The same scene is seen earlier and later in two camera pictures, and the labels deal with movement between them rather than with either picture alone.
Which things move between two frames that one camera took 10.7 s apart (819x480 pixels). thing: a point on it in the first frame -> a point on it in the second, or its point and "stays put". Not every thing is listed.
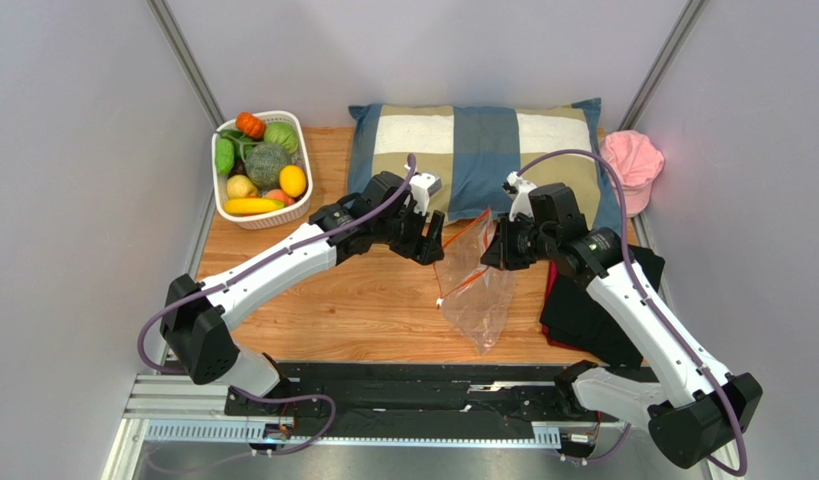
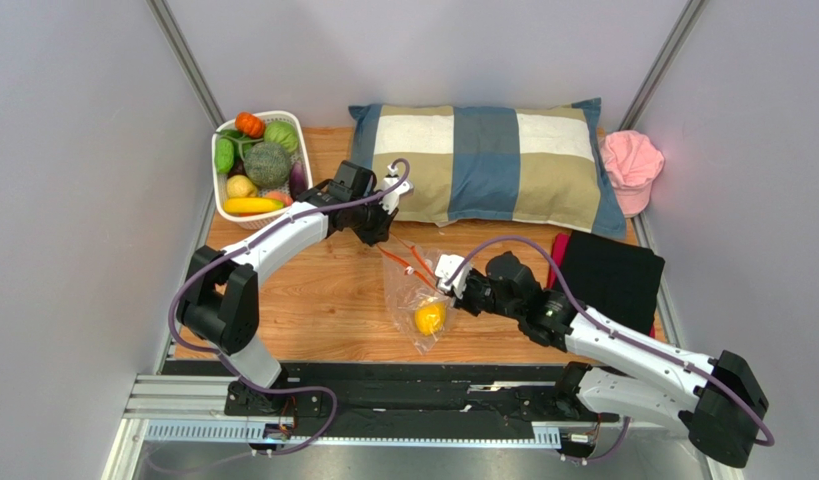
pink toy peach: x=279 y=195 stays put
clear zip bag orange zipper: x=479 y=297 -> x=423 y=309
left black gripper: x=418 y=249 -> x=379 y=233
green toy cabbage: x=281 y=133 stays put
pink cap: x=637 y=162 stays put
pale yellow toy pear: x=240 y=187 stays put
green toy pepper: x=224 y=155 stays put
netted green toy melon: x=264 y=162 stays put
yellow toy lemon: x=292 y=180 -> x=430 y=318
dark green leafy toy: x=241 y=142 stays put
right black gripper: x=508 y=241 -> x=468 y=294
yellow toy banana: x=250 y=206 stays put
